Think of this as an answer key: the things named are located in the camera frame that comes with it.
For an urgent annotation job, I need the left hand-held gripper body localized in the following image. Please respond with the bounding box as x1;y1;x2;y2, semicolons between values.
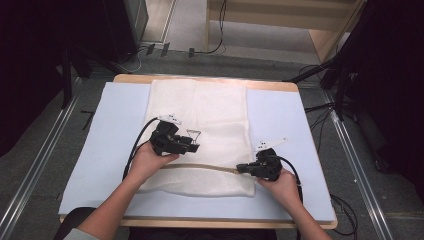
149;113;196;157

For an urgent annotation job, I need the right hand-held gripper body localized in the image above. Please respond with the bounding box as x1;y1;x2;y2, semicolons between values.
254;137;288;183

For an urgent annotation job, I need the thin metal wire clip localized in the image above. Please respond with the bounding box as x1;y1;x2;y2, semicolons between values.
186;128;202;141

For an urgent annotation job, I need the white towel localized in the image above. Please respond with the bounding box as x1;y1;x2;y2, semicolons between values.
138;78;257;198

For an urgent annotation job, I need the person's right hand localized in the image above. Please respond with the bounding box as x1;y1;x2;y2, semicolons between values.
256;167;302;210

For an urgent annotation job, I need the person's left hand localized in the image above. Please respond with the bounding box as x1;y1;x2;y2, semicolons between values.
128;141;181;188

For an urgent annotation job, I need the white table mat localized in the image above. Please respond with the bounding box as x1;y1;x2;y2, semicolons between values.
58;81;337;223

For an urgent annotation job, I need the wooden table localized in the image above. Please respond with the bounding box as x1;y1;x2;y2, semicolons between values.
59;73;338;230

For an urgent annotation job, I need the black tripod stand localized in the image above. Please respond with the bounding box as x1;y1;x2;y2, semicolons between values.
282;56;348;121

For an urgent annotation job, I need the black cabinet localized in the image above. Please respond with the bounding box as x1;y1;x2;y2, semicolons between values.
101;0;150;65

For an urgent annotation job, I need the grey sleeve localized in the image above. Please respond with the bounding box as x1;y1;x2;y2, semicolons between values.
63;228;101;240

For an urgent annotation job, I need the light wooden shelf unit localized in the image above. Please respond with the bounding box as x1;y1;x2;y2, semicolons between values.
204;0;368;64

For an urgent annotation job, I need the right hand-held gripper black cable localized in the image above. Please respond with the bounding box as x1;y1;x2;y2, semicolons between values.
275;154;305;205

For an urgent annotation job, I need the hand-held gripper black cable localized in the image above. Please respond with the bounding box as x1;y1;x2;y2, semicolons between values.
275;154;305;205
121;116;162;182

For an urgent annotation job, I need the left hand-held gripper black cable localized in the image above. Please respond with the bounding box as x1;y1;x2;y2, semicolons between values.
121;116;162;182

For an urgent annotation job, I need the white floor cable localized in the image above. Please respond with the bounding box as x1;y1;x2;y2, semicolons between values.
114;46;149;74

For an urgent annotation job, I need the aluminium floor rail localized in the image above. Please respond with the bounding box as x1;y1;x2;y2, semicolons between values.
320;89;396;240
0;77;83;240

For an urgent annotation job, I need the black floor cable loop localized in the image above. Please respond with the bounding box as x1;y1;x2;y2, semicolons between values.
329;194;360;238

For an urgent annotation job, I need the hanging black cable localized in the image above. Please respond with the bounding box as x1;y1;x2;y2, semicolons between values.
194;0;228;55

